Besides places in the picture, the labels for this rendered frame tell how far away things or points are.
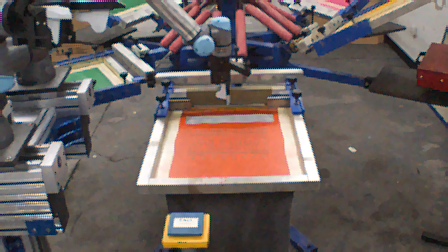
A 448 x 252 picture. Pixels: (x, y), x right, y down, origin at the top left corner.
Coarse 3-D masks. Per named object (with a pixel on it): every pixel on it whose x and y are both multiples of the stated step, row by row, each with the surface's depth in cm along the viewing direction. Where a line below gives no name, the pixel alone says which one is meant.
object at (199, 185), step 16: (160, 128) 187; (304, 128) 182; (160, 144) 180; (304, 144) 172; (144, 160) 166; (304, 160) 162; (144, 176) 157; (272, 176) 154; (288, 176) 154; (304, 176) 153; (144, 192) 154; (160, 192) 154; (176, 192) 154; (192, 192) 154; (208, 192) 153; (224, 192) 153
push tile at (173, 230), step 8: (176, 216) 140; (184, 216) 140; (192, 216) 140; (200, 216) 140; (176, 224) 137; (184, 224) 137; (192, 224) 137; (200, 224) 137; (168, 232) 134; (176, 232) 134; (184, 232) 134; (192, 232) 134; (200, 232) 133
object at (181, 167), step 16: (192, 112) 207; (208, 112) 207; (224, 112) 206; (176, 144) 183; (176, 160) 172; (192, 160) 172; (208, 160) 171; (224, 160) 171; (176, 176) 163; (192, 176) 162; (208, 176) 162; (224, 176) 162
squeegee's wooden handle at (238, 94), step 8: (200, 88) 203; (208, 88) 203; (216, 88) 203; (232, 88) 202; (240, 88) 202; (248, 88) 201; (256, 88) 201; (264, 88) 201; (192, 96) 203; (200, 96) 203; (208, 96) 202; (232, 96) 202; (240, 96) 202; (248, 96) 202; (256, 96) 202; (264, 96) 202; (192, 104) 204; (200, 104) 204; (208, 104) 204
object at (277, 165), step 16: (240, 112) 205; (256, 112) 205; (272, 112) 204; (272, 128) 191; (272, 144) 180; (240, 160) 171; (256, 160) 170; (272, 160) 170; (240, 176) 161; (256, 176) 161
